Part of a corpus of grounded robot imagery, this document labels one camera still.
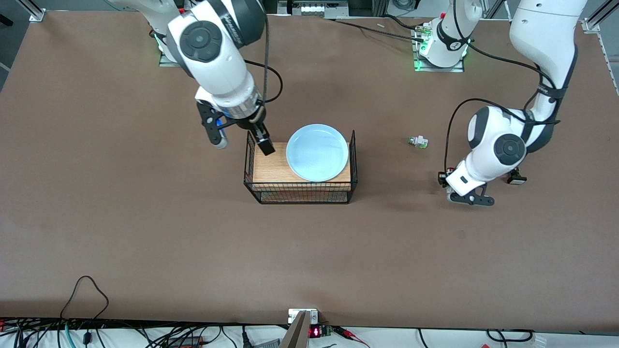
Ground light blue round plate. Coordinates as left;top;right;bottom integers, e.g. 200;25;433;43
286;124;349;183

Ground grey equipment rack white lights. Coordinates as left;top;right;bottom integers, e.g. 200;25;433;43
277;0;350;18

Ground small silver box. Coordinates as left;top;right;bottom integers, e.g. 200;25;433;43
288;308;320;324

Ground red clip test leads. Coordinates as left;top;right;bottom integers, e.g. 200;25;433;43
334;326;371;348

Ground grey metal bar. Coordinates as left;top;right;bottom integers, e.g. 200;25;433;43
280;310;311;348

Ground black power adapter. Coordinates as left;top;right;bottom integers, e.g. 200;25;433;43
167;335;205;348

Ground black wire mesh basket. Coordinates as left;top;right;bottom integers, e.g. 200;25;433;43
243;130;358;205

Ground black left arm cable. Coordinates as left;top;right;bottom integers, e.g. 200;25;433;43
444;0;564;175

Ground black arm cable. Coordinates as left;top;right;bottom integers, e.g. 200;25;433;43
444;0;564;175
244;14;283;105

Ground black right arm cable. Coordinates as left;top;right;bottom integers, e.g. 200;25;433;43
244;14;283;105

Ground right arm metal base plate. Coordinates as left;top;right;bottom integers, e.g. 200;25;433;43
159;46;182;67

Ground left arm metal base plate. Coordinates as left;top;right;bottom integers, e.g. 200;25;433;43
412;22;466;73

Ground black table cable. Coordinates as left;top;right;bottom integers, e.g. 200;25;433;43
384;14;428;31
334;18;425;39

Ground black coiled cable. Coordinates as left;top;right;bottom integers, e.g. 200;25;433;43
486;329;535;343

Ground aluminium frame profile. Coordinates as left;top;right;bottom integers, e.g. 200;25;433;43
28;0;47;23
583;0;619;33
483;0;508;20

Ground thin black looped cable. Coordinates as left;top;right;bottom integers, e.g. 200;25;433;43
60;275;110;321

